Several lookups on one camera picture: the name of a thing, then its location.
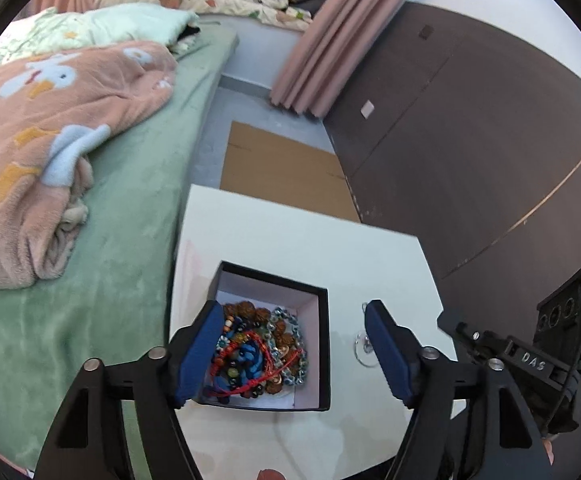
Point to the white wall socket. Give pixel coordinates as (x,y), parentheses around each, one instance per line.
(367,109)

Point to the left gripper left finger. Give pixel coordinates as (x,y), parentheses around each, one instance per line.
(191,349)

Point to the white side table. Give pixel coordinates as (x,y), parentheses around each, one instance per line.
(355,264)

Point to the floral window seat cushion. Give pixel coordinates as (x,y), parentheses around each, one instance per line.
(277,13)

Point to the brown cardboard sheet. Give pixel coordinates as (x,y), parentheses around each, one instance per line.
(264,165)

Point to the green bed sheet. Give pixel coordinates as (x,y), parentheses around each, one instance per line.
(114,296)

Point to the pink curtain right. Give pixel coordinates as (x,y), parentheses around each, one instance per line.
(328,53)

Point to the black jewelry box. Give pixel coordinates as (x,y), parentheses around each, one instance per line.
(274,352)

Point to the dark brown wardrobe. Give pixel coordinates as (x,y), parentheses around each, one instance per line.
(474,147)

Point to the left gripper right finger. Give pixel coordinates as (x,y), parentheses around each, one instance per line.
(397,350)

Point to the light green pillow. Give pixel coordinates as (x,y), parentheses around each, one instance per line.
(50,31)

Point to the pink duck blanket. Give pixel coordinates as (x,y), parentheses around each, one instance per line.
(55,109)

